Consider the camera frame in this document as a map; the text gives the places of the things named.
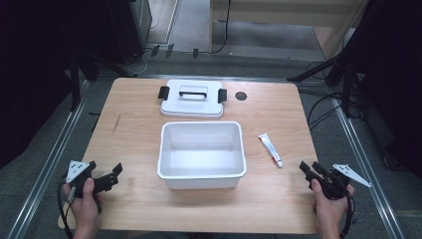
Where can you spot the person's right hand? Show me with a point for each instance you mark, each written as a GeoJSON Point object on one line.
{"type": "Point", "coordinates": [330, 210]}

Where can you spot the aluminium floor rail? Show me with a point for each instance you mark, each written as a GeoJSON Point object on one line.
{"type": "Point", "coordinates": [368, 169]}
{"type": "Point", "coordinates": [46, 169]}

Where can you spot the white ointment tube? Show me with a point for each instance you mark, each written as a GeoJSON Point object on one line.
{"type": "Point", "coordinates": [271, 150]}

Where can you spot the black round table grommet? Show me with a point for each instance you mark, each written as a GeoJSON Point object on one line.
{"type": "Point", "coordinates": [241, 96]}

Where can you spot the black metal stand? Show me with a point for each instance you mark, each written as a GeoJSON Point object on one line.
{"type": "Point", "coordinates": [75, 79]}
{"type": "Point", "coordinates": [335, 68]}

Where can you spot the black computer tower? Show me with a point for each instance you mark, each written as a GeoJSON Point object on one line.
{"type": "Point", "coordinates": [131, 30]}

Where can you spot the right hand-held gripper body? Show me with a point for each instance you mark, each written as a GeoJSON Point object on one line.
{"type": "Point", "coordinates": [335, 182]}

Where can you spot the light wooden cabinet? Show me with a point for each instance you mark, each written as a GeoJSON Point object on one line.
{"type": "Point", "coordinates": [285, 13]}

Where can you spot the person's left hand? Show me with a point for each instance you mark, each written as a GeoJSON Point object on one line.
{"type": "Point", "coordinates": [84, 207]}

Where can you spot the dark curtain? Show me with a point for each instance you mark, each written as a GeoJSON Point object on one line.
{"type": "Point", "coordinates": [30, 76]}
{"type": "Point", "coordinates": [394, 83]}

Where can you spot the white lid with black clips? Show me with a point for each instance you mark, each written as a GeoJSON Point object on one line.
{"type": "Point", "coordinates": [192, 105]}

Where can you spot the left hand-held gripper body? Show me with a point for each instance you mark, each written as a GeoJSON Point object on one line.
{"type": "Point", "coordinates": [79, 174]}

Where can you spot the white plastic storage box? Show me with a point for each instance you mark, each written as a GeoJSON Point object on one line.
{"type": "Point", "coordinates": [202, 159]}

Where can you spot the black tape strip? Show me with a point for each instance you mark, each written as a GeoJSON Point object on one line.
{"type": "Point", "coordinates": [155, 50]}
{"type": "Point", "coordinates": [195, 53]}
{"type": "Point", "coordinates": [169, 50]}

